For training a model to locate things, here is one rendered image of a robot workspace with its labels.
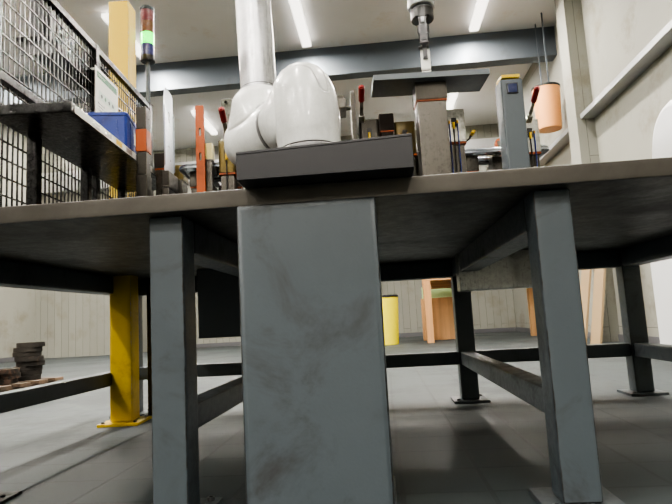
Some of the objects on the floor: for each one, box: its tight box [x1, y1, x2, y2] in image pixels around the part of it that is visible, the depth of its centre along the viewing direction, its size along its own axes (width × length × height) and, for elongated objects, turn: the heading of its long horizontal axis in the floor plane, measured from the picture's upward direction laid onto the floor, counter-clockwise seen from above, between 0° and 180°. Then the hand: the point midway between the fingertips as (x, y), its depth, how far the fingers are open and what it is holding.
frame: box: [0, 188, 672, 504], centre depth 194 cm, size 256×161×66 cm
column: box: [236, 197, 397, 504], centre depth 129 cm, size 31×31×66 cm
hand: (426, 68), depth 181 cm, fingers open, 8 cm apart
